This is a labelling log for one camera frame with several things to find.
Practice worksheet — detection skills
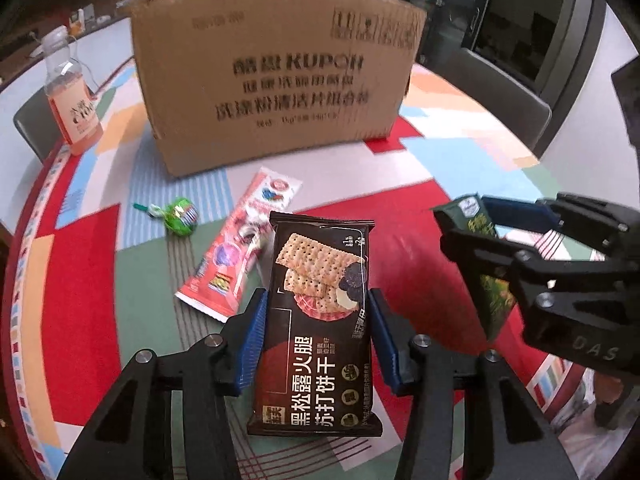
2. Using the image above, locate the long pink candy packet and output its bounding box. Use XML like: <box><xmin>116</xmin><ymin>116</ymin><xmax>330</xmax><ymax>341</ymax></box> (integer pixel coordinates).
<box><xmin>175</xmin><ymin>167</ymin><xmax>302</xmax><ymax>323</ymax></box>

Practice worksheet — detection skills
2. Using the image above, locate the brown cardboard box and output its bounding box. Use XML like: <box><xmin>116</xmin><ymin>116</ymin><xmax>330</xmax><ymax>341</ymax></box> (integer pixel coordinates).
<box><xmin>129</xmin><ymin>0</ymin><xmax>426</xmax><ymax>177</ymax></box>

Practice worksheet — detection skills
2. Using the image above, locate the plastic bottle orange drink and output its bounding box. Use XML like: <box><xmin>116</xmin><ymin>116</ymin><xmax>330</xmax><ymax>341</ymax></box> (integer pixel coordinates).
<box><xmin>41</xmin><ymin>25</ymin><xmax>103</xmax><ymax>155</ymax></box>

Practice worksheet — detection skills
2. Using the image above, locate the black soda cracker packet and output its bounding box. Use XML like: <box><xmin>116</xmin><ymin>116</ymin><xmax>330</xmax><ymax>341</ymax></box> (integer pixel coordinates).
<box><xmin>247</xmin><ymin>212</ymin><xmax>383</xmax><ymax>437</ymax></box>

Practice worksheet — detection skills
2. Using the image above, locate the green lollipop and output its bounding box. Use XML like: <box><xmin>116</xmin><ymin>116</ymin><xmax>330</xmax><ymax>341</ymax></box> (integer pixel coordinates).
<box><xmin>132</xmin><ymin>197</ymin><xmax>200</xmax><ymax>237</ymax></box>

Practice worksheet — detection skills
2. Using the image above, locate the dark grey dining chair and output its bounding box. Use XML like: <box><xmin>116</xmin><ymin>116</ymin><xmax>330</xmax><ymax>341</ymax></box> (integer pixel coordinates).
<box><xmin>438</xmin><ymin>48</ymin><xmax>552</xmax><ymax>151</ymax></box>

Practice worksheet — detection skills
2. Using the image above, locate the grey chair behind bottle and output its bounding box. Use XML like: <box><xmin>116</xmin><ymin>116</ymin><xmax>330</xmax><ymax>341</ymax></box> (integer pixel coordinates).
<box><xmin>13</xmin><ymin>88</ymin><xmax>63</xmax><ymax>162</ymax></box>

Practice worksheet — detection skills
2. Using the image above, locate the green beef cracker packet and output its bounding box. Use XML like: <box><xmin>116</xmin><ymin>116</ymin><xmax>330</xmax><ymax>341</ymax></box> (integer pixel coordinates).
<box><xmin>433</xmin><ymin>194</ymin><xmax>515</xmax><ymax>341</ymax></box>

